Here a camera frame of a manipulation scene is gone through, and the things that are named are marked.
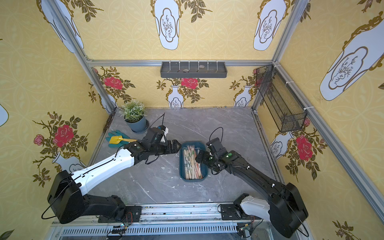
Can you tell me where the aluminium front rail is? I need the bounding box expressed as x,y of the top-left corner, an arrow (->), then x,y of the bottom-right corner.
45,202 -> 285,240

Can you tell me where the yellow hand trowel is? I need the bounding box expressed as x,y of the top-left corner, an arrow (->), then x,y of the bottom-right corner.
109,136 -> 137,145

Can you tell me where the potted green plant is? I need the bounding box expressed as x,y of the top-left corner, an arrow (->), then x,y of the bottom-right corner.
120,100 -> 148,134

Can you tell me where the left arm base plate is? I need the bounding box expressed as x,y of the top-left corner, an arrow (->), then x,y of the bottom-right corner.
98,205 -> 142,224

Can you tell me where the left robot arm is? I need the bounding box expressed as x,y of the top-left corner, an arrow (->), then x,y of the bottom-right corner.
47,140 -> 182,224

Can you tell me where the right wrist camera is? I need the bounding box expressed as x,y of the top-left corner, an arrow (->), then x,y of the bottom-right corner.
207,138 -> 228,159

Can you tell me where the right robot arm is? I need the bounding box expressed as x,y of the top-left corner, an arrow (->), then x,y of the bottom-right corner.
196,151 -> 309,238

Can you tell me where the green garden glove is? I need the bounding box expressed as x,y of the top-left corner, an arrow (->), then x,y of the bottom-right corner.
105,129 -> 132,149

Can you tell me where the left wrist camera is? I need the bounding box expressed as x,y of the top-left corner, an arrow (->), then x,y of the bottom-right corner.
142,125 -> 169,149

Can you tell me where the teal plastic storage box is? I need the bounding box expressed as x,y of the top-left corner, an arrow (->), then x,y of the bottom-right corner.
179,142 -> 208,182

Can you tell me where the black wire mesh basket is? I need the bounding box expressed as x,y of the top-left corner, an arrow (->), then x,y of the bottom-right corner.
255,65 -> 307,133

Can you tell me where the grey wall shelf tray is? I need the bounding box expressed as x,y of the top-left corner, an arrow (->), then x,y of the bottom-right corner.
160,61 -> 228,79

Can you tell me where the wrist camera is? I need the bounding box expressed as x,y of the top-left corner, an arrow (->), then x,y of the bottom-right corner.
207,138 -> 228,159
142,125 -> 169,149

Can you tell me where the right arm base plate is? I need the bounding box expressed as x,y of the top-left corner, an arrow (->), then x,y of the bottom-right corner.
217,204 -> 261,221

